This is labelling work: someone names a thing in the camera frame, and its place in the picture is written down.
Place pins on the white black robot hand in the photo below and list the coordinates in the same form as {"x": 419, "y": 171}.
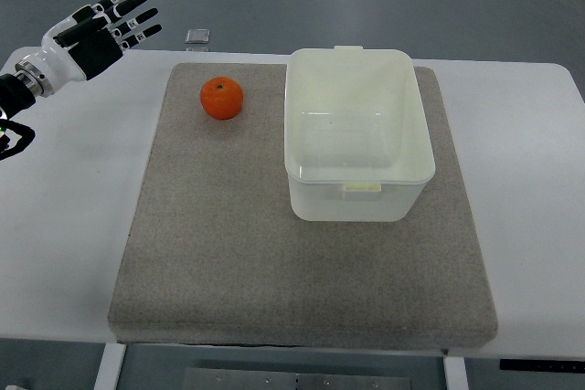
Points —
{"x": 85, "y": 44}

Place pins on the orange fruit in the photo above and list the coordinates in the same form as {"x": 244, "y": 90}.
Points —
{"x": 221, "y": 98}

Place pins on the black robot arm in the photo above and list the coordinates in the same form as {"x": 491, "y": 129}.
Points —
{"x": 15, "y": 97}

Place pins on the white plastic box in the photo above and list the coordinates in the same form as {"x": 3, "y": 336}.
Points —
{"x": 357, "y": 146}

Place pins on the small clear floor plate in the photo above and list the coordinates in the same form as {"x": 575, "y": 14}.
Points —
{"x": 197, "y": 40}

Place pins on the grey felt mat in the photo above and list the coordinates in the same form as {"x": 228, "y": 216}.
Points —
{"x": 216, "y": 255}

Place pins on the white table leg left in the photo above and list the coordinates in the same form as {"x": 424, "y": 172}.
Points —
{"x": 110, "y": 367}

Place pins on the white table leg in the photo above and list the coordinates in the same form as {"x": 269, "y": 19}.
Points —
{"x": 455, "y": 373}
{"x": 110, "y": 367}

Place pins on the white table leg right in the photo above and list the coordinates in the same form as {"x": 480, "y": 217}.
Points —
{"x": 455, "y": 373}

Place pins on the black control panel strip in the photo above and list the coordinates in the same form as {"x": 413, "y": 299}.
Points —
{"x": 548, "y": 366}

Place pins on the grey metal base plate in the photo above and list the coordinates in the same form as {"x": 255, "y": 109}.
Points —
{"x": 207, "y": 378}

